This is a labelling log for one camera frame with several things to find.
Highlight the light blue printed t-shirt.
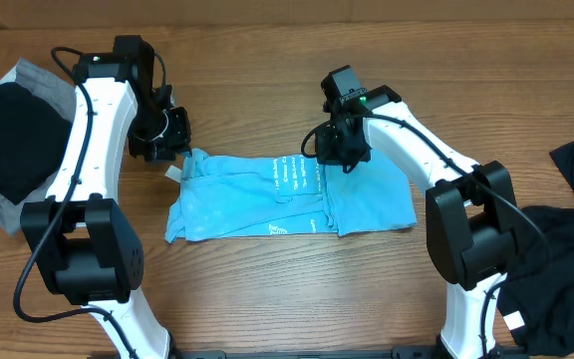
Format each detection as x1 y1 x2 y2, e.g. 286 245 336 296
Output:
165 149 417 243

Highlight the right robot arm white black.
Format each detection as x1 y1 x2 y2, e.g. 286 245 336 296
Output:
311 84 520 358

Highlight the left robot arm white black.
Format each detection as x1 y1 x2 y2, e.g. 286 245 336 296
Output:
12 47 191 358

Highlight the white tape piece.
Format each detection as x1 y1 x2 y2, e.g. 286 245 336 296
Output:
165 166 182 182

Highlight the folded grey garment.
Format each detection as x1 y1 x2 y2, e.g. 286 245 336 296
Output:
0 58 76 235

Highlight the folded black garment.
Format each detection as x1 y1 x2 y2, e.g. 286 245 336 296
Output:
0 83 72 204

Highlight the black crumpled garment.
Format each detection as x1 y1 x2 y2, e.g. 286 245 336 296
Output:
497 142 574 357

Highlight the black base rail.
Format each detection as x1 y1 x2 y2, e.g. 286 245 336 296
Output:
87 343 530 359

